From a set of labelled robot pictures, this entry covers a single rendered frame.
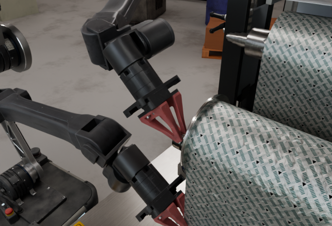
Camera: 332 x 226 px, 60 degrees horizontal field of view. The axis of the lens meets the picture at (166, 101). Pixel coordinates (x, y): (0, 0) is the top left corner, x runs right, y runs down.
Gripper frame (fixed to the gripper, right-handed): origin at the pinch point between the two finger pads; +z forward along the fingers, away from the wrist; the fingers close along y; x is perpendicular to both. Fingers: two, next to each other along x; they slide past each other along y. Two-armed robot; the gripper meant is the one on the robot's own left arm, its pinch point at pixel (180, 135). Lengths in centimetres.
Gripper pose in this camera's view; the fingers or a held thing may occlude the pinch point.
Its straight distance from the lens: 50.8
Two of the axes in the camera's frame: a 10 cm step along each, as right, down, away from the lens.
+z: 5.7, 8.2, 0.1
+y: -6.1, 4.4, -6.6
